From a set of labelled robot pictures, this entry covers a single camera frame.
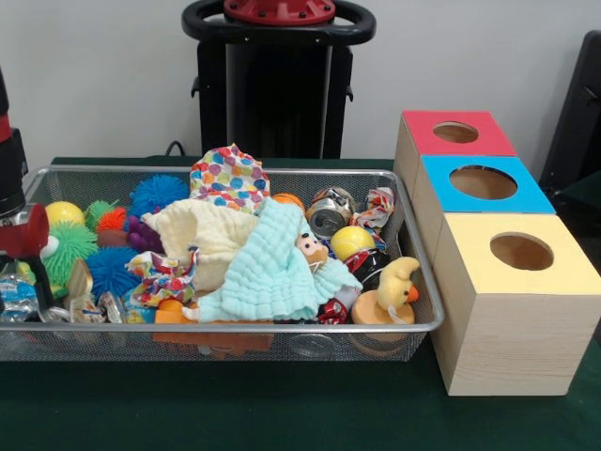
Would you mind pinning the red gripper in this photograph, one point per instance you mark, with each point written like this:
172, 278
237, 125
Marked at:
33, 232

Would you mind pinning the brown plush toy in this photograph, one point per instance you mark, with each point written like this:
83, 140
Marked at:
312, 249

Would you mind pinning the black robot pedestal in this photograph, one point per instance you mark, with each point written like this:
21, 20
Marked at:
277, 94

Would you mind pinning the polka dot cloth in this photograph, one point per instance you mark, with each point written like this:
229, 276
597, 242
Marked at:
230, 178

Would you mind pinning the green spiky monster toy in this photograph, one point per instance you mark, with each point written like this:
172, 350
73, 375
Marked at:
72, 249

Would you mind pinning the crushed clear plastic bottle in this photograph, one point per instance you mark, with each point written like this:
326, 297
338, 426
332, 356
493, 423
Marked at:
110, 307

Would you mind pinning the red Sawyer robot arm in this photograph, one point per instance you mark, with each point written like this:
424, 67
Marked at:
11, 169

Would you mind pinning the yellow plush duck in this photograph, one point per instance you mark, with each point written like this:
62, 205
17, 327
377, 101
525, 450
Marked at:
396, 282

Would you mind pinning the mint green cloth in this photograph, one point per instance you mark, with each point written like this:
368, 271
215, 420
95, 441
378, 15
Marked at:
267, 277

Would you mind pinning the black panel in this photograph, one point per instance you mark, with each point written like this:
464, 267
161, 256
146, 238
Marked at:
577, 117

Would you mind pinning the crushed silver drink can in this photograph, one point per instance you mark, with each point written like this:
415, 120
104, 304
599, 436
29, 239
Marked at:
328, 216

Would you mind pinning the silver mesh bin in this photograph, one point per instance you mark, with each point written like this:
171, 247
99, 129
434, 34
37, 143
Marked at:
328, 347

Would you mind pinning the plain yellow ball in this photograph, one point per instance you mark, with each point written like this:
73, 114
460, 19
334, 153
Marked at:
66, 212

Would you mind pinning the yellow tennis ball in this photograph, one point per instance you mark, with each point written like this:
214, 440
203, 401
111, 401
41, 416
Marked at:
349, 239

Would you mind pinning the blue spiky ball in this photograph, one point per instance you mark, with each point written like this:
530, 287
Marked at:
159, 192

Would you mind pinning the crushed blue-label plastic bottle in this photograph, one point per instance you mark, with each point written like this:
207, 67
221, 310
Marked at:
16, 293

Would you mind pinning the wooden three-hole box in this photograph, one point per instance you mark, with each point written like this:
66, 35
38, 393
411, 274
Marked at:
516, 338

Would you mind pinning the dark green tablecloth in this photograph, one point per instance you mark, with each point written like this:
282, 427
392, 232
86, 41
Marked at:
282, 413

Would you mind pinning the cream knitted cloth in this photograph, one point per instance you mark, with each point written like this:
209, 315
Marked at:
211, 230

